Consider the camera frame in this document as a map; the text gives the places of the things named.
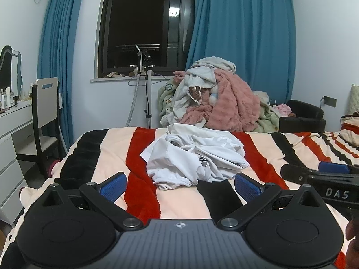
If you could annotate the dark window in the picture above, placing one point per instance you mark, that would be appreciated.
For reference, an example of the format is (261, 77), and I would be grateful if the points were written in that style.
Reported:
(162, 28)

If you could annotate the vanity mirror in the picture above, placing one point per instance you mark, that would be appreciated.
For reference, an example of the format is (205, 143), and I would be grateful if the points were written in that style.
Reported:
(10, 75)

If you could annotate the pink fluffy blanket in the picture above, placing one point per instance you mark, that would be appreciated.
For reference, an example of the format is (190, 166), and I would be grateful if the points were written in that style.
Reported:
(236, 109)

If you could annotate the blue curtain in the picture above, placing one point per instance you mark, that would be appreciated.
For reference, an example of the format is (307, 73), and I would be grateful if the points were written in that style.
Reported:
(258, 36)
(56, 55)

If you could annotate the pink small garment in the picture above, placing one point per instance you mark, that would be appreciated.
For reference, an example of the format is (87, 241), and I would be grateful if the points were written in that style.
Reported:
(282, 110)

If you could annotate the wall power socket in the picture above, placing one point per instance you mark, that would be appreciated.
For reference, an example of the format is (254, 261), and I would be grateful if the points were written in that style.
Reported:
(329, 101)

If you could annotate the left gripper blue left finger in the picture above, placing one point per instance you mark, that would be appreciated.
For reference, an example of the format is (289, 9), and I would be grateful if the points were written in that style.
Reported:
(101, 199)

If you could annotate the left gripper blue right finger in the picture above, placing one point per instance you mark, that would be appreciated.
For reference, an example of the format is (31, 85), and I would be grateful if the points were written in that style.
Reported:
(259, 199)

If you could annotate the right blue curtain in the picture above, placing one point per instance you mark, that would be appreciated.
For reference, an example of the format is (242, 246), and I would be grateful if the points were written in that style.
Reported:
(258, 36)

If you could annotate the white t-shirt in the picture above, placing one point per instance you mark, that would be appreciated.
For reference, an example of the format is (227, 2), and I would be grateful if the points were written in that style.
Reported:
(186, 155)

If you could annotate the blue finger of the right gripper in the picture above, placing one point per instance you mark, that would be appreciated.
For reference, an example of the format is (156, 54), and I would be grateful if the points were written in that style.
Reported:
(326, 167)

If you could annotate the left blue curtain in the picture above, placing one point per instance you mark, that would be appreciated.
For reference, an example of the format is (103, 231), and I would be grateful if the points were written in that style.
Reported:
(56, 55)

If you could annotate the pile of light clothes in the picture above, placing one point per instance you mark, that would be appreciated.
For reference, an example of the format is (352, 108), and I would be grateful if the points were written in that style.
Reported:
(185, 90)

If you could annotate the white dressing table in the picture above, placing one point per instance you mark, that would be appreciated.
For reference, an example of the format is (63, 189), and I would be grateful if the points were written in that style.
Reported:
(16, 126)

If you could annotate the black armchair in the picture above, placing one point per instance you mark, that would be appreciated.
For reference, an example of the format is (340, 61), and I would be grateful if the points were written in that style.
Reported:
(307, 118)

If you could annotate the right hand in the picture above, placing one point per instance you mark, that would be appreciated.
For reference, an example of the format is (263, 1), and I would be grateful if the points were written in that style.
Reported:
(352, 254)

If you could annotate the striped fleece blanket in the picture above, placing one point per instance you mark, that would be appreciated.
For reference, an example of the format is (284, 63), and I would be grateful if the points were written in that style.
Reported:
(99, 154)

